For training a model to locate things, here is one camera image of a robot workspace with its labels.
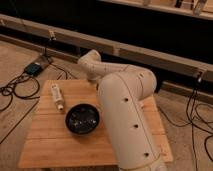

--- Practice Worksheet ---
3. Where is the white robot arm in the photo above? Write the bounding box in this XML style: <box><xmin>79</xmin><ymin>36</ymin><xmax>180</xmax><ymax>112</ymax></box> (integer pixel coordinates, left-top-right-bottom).
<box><xmin>78</xmin><ymin>50</ymin><xmax>168</xmax><ymax>171</ymax></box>

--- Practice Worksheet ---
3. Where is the black round bowl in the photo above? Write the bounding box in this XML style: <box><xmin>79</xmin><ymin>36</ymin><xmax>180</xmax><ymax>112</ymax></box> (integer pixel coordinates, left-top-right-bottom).
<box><xmin>65</xmin><ymin>103</ymin><xmax>100</xmax><ymax>135</ymax></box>

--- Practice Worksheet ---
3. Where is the clear plastic bottle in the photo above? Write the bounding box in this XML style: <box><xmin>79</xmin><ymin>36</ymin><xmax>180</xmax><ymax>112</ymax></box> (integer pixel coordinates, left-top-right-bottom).
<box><xmin>50</xmin><ymin>84</ymin><xmax>64</xmax><ymax>110</ymax></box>

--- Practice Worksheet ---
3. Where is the black power adapter box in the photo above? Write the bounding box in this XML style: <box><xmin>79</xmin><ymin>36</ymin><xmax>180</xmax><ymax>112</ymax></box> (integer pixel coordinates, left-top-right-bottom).
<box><xmin>24</xmin><ymin>63</ymin><xmax>42</xmax><ymax>76</ymax></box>

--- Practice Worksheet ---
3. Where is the long wooden rail beam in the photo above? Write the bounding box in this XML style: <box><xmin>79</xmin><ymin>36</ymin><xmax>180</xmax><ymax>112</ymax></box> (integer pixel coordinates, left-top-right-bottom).
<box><xmin>0</xmin><ymin>14</ymin><xmax>213</xmax><ymax>82</ymax></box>

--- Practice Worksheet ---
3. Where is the black cable left floor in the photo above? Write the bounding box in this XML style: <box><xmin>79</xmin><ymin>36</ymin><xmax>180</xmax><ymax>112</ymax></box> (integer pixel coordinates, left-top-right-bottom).
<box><xmin>0</xmin><ymin>54</ymin><xmax>78</xmax><ymax>145</ymax></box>

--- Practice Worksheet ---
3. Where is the black cables right floor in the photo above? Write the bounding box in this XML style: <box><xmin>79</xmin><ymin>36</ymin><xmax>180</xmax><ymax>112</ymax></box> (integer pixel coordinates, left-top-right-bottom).
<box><xmin>157</xmin><ymin>73</ymin><xmax>213</xmax><ymax>171</ymax></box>

